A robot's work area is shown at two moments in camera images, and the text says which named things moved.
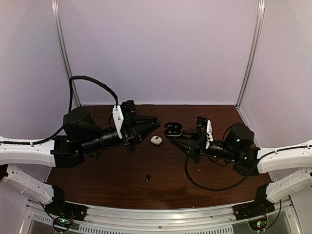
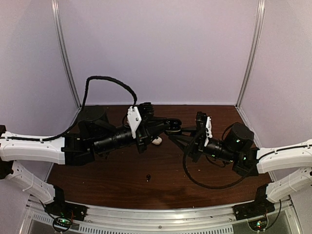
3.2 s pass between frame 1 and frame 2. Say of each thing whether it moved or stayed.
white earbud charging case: stayed
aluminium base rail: stayed
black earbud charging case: moved
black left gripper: moved
